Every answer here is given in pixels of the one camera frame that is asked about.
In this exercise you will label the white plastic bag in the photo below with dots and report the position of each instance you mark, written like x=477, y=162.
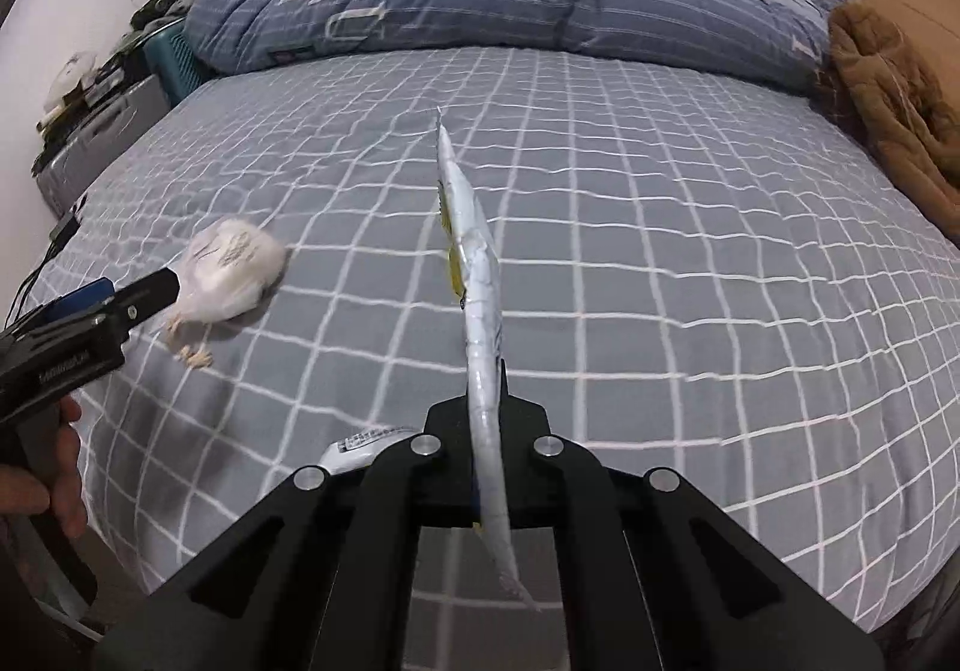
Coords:
x=225, y=266

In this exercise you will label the blue striped quilt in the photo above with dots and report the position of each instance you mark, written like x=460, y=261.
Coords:
x=487, y=4

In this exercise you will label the person's left hand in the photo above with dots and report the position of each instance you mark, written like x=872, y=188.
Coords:
x=37, y=491

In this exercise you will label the white strip packet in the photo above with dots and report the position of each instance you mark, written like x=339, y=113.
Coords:
x=360, y=447

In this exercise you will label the dark clutter pile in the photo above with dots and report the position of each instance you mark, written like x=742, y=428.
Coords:
x=157, y=11

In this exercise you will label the teal plastic crate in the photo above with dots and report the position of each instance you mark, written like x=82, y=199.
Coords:
x=176, y=67

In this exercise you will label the yellow white sachet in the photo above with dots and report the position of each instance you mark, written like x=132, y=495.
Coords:
x=480, y=341

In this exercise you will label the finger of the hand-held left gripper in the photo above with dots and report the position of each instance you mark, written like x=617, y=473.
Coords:
x=150, y=292
x=79, y=296

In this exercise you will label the white round object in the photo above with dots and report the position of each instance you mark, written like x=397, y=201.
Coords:
x=73, y=79

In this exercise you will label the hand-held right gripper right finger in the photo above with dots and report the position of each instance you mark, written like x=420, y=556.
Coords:
x=525, y=424

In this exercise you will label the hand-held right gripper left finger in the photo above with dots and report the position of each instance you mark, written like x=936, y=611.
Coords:
x=450, y=424

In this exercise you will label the grey suitcase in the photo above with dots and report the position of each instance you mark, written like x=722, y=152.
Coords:
x=105, y=131

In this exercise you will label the brown coat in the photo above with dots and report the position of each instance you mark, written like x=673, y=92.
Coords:
x=892, y=94

